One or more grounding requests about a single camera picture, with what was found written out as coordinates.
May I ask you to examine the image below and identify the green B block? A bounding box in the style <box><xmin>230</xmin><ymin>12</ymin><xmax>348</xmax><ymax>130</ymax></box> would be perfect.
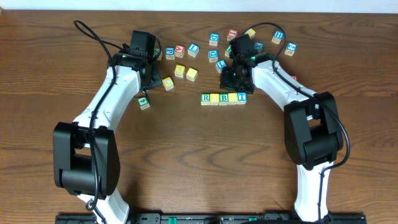
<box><xmin>219</xmin><ymin>93</ymin><xmax>229</xmax><ymax>106</ymax></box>

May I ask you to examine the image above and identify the red I block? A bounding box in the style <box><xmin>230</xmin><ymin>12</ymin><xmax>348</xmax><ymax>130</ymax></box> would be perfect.
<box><xmin>227</xmin><ymin>29</ymin><xmax>238</xmax><ymax>42</ymax></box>

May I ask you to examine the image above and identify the green r block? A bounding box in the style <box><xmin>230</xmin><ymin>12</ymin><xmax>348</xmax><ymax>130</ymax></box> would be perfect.
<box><xmin>201</xmin><ymin>93</ymin><xmax>210</xmax><ymax>106</ymax></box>
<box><xmin>224</xmin><ymin>45</ymin><xmax>233</xmax><ymax>58</ymax></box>

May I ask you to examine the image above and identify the yellow block top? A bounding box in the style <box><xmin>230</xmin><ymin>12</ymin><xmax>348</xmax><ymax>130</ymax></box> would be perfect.
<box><xmin>245</xmin><ymin>29</ymin><xmax>256</xmax><ymax>40</ymax></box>

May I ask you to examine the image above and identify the green 4 block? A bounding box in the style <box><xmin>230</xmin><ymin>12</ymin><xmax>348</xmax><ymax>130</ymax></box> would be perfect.
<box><xmin>137</xmin><ymin>97</ymin><xmax>150</xmax><ymax>110</ymax></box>

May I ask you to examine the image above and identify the blue X block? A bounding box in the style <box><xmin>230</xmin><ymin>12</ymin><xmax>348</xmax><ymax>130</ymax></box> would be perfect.
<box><xmin>254</xmin><ymin>42</ymin><xmax>264</xmax><ymax>53</ymax></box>

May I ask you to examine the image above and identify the blue d block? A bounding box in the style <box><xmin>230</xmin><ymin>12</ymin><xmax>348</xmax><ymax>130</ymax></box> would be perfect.
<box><xmin>208</xmin><ymin>50</ymin><xmax>219</xmax><ymax>63</ymax></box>
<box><xmin>209</xmin><ymin>33</ymin><xmax>220</xmax><ymax>47</ymax></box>

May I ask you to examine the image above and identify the yellow K block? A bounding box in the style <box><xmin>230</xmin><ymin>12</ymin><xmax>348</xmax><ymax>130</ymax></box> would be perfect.
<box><xmin>174</xmin><ymin>65</ymin><xmax>185</xmax><ymax>78</ymax></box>

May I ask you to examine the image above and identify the blue l block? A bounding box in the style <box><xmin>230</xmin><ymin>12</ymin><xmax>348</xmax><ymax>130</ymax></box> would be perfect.
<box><xmin>215</xmin><ymin>60</ymin><xmax>228</xmax><ymax>74</ymax></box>
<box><xmin>187</xmin><ymin>43</ymin><xmax>200</xmax><ymax>58</ymax></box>

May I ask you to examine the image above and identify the blue H block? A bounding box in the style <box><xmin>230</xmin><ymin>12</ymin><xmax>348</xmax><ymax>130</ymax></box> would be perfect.
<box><xmin>271</xmin><ymin>30</ymin><xmax>284</xmax><ymax>45</ymax></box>

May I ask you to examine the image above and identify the blue D block lower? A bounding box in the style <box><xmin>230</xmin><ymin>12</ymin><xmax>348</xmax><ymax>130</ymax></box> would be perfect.
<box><xmin>208</xmin><ymin>50</ymin><xmax>219</xmax><ymax>63</ymax></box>

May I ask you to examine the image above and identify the yellow S block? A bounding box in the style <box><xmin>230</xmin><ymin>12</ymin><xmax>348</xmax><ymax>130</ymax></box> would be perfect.
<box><xmin>186</xmin><ymin>68</ymin><xmax>198</xmax><ymax>82</ymax></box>

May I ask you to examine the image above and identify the blue 2 block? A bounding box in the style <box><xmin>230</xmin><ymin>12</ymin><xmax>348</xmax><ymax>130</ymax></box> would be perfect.
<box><xmin>284</xmin><ymin>42</ymin><xmax>297</xmax><ymax>56</ymax></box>

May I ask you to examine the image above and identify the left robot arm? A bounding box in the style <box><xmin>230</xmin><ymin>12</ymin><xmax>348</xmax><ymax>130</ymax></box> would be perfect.
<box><xmin>53</xmin><ymin>30</ymin><xmax>161</xmax><ymax>223</ymax></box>

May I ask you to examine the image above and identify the red A block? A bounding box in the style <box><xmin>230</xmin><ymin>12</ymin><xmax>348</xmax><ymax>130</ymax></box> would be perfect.
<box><xmin>175</xmin><ymin>45</ymin><xmax>185</xmax><ymax>58</ymax></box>

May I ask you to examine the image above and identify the blue L block centre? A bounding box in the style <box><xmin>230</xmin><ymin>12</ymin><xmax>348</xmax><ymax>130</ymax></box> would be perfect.
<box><xmin>215</xmin><ymin>60</ymin><xmax>228</xmax><ymax>74</ymax></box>

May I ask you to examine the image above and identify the blue T block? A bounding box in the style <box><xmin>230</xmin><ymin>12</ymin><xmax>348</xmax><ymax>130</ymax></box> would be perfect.
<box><xmin>237</xmin><ymin>92</ymin><xmax>248</xmax><ymax>105</ymax></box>

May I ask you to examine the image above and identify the green Z block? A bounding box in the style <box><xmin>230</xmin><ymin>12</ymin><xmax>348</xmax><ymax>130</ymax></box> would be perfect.
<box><xmin>154</xmin><ymin>48</ymin><xmax>162</xmax><ymax>60</ymax></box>

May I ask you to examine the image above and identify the blue P block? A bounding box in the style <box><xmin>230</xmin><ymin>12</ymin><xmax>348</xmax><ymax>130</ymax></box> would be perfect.
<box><xmin>165</xmin><ymin>47</ymin><xmax>175</xmax><ymax>60</ymax></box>

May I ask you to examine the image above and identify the yellow O block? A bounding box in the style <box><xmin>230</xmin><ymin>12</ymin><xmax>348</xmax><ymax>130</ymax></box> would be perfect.
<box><xmin>210</xmin><ymin>93</ymin><xmax>220</xmax><ymax>105</ymax></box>
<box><xmin>228</xmin><ymin>93</ymin><xmax>238</xmax><ymax>105</ymax></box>

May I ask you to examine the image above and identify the blue D block upper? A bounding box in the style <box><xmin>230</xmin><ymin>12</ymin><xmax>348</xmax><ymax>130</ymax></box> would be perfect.
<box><xmin>209</xmin><ymin>33</ymin><xmax>220</xmax><ymax>47</ymax></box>

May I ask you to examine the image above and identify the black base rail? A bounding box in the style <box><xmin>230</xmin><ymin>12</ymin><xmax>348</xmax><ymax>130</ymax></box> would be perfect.
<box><xmin>55</xmin><ymin>212</ymin><xmax>367</xmax><ymax>224</ymax></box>

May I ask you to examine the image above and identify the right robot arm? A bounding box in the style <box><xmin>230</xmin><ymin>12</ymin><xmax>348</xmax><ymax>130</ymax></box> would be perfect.
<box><xmin>220</xmin><ymin>34</ymin><xmax>346</xmax><ymax>222</ymax></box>

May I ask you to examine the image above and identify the blue L block upper left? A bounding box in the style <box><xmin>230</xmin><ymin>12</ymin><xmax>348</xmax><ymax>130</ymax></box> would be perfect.
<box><xmin>187</xmin><ymin>43</ymin><xmax>200</xmax><ymax>58</ymax></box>

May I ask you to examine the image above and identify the yellow C block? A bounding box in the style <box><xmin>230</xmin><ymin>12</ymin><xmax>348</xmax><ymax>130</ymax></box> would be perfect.
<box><xmin>162</xmin><ymin>77</ymin><xmax>174</xmax><ymax>91</ymax></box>

